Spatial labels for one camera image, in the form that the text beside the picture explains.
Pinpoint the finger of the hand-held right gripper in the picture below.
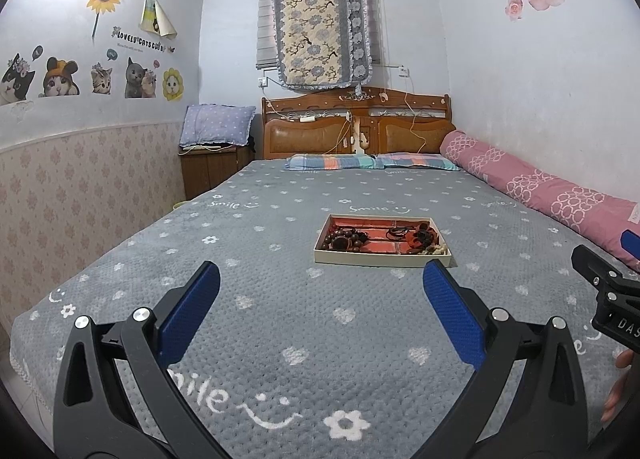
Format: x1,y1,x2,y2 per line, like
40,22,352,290
571,245,640,314
620,229,640,259

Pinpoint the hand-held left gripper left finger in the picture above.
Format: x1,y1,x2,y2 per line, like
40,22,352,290
52,260,231,459

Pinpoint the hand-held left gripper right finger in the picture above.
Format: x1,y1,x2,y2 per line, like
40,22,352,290
422,259,588,459

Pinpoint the red scrunchie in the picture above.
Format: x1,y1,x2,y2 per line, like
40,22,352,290
404,226,434,248

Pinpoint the shallow box with brick-print lining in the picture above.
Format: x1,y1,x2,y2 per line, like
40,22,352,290
313,213,453,269

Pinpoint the brown wooden bead bracelet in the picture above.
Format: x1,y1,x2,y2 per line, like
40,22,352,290
321,226,370,254

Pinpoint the person's right hand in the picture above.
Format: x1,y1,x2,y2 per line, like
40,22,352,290
602,348,639,422

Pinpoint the pink rolled quilt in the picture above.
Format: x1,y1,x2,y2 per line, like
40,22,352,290
439,130,640,272

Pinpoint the grey flower-print bedspread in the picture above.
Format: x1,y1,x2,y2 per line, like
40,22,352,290
10,159,640,459

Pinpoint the wooden nightstand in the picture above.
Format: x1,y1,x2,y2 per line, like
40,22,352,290
180,144,255,202

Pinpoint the plaid pillow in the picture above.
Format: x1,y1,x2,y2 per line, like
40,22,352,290
375,152,461,172
284,154,378,171

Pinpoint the purple dotted pillow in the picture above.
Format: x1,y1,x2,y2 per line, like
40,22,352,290
179,104,256,148

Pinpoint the wooden bed headboard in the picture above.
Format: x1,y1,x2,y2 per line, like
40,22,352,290
261,87,456,160

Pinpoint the black and white cat sticker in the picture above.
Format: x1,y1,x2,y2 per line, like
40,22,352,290
0,54,37,106

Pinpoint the floral quilt hanging on window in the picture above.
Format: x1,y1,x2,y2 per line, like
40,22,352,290
272,0,373,92

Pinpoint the orange cable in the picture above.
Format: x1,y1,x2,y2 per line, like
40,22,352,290
404,89,427,156

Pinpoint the yellow flower cat wall sticker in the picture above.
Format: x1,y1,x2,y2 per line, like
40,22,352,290
162,67,186,102

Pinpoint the grey cat pair wall sticker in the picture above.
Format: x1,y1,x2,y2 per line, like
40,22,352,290
124,57,162,100

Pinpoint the tabby kitten wall sticker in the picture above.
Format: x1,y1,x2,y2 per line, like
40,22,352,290
90,64,114,94

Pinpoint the cat with hat wall sticker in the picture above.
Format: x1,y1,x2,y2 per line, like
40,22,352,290
41,57,81,98

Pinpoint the lettering wall sticker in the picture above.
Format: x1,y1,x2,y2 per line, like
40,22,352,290
112,26,176,54

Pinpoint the curled paper on wall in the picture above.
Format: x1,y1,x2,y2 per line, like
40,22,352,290
139,0,178,38

